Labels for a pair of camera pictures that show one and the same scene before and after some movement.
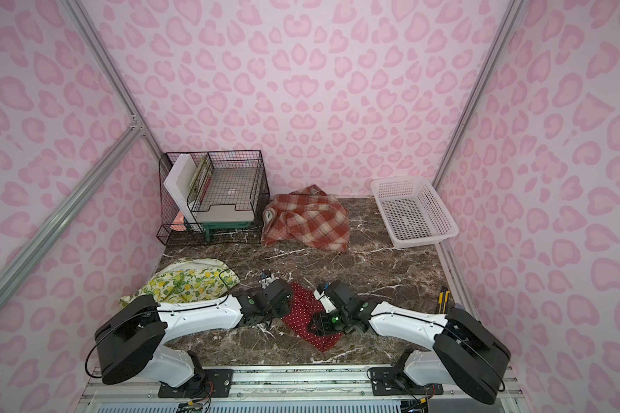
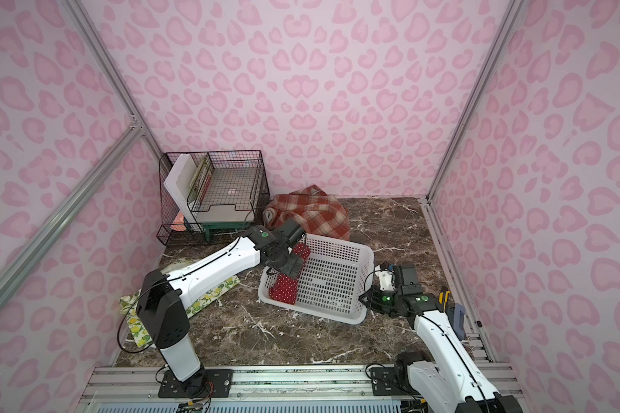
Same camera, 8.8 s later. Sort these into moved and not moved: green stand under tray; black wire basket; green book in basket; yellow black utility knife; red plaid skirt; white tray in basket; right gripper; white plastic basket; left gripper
Moved: left gripper; white plastic basket; right gripper
Not moved: green stand under tray; yellow black utility knife; black wire basket; white tray in basket; red plaid skirt; green book in basket
